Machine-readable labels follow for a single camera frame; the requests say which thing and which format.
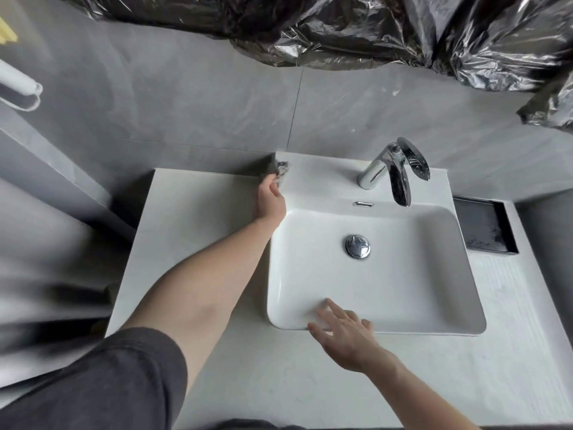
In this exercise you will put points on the crinkled silver foil sheet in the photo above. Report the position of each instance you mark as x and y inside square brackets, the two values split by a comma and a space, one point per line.
[358, 26]

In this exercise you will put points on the black rectangular tray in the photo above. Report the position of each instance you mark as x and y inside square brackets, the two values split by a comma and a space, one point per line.
[483, 223]

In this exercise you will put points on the person's right thumb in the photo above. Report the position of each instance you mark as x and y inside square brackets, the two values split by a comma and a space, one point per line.
[318, 333]

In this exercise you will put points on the chrome faucet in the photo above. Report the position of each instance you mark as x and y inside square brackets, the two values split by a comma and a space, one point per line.
[394, 172]

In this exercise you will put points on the person's right hand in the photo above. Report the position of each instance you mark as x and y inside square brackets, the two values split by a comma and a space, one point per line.
[351, 342]

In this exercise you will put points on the chrome drain stopper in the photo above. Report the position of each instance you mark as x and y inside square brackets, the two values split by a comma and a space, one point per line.
[358, 246]

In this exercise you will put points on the person's left thumb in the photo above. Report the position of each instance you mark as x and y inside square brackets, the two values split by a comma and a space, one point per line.
[276, 184]

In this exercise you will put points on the person's left hand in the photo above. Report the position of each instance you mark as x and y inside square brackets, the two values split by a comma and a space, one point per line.
[270, 205]

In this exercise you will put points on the person's left forearm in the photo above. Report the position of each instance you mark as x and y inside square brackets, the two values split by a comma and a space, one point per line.
[210, 286]

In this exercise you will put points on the person's right middle finger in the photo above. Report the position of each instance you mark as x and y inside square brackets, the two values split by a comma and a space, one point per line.
[352, 315]

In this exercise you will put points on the chrome overflow slot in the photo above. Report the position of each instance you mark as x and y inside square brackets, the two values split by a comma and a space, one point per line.
[363, 204]

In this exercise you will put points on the gray cleaning cloth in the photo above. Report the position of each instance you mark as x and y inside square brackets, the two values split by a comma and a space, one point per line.
[275, 167]

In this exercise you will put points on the yellow object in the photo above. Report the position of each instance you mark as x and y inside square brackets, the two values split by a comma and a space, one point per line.
[6, 32]

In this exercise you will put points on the person's right forearm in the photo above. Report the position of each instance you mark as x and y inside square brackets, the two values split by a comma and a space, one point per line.
[423, 396]

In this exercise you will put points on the white ceramic sink basin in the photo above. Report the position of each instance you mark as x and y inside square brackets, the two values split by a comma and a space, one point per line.
[403, 282]

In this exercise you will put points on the dark gray shirt sleeve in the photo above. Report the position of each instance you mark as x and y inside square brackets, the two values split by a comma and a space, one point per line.
[98, 385]

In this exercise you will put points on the white towel bar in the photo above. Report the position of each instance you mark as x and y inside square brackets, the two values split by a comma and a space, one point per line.
[18, 87]

